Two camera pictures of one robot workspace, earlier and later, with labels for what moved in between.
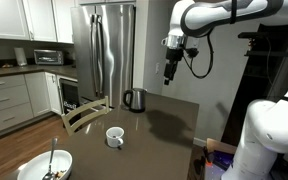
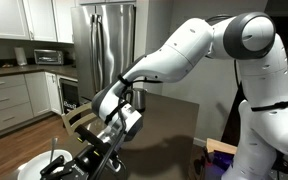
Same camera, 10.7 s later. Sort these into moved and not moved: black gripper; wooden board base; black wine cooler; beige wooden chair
Moved: black gripper
Not moved: beige wooden chair; black wine cooler; wooden board base
